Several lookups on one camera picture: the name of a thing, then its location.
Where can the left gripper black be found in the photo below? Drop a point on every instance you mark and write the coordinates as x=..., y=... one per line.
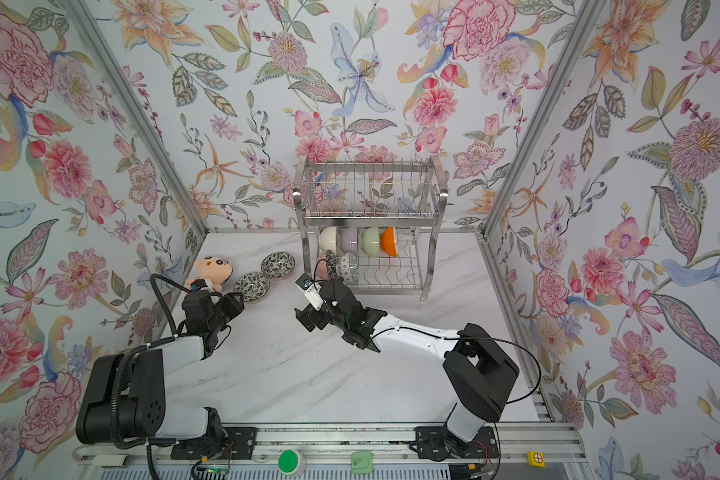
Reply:
x=232, y=305

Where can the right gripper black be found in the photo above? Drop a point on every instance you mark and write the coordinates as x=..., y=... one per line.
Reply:
x=311, y=317

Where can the patterned bowl front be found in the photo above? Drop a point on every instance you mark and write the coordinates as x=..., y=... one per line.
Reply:
x=327, y=267

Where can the cream bowl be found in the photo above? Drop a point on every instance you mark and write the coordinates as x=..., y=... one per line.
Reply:
x=328, y=240

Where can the purple bowl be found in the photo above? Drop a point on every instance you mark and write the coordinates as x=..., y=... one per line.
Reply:
x=349, y=240

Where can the green bowl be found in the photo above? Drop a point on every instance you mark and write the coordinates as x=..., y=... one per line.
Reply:
x=370, y=242

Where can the orange white bowl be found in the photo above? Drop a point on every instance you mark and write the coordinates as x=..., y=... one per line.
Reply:
x=389, y=242

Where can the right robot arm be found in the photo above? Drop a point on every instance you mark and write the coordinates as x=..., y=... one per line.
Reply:
x=481, y=373

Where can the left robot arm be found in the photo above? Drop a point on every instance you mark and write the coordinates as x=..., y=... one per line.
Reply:
x=125, y=403

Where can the stainless steel dish rack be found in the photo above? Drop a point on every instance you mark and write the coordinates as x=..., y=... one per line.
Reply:
x=411, y=195

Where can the pink plush doll toy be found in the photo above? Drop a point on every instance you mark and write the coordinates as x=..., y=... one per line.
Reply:
x=212, y=273

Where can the green round button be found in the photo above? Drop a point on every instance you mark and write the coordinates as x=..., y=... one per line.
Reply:
x=291, y=463

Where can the light green square button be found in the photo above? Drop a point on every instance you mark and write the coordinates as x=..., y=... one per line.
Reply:
x=362, y=463

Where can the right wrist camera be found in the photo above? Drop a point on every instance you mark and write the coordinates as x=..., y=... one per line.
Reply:
x=311, y=290

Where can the aluminium left corner post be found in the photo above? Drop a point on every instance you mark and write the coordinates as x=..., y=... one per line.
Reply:
x=93, y=38

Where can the aluminium corner post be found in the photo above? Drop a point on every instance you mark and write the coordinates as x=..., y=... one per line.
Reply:
x=582, y=27
x=93, y=38

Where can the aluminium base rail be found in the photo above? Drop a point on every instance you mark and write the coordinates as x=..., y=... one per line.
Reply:
x=400, y=451

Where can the aluminium right corner post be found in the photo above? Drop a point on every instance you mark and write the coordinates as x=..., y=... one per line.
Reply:
x=582, y=27

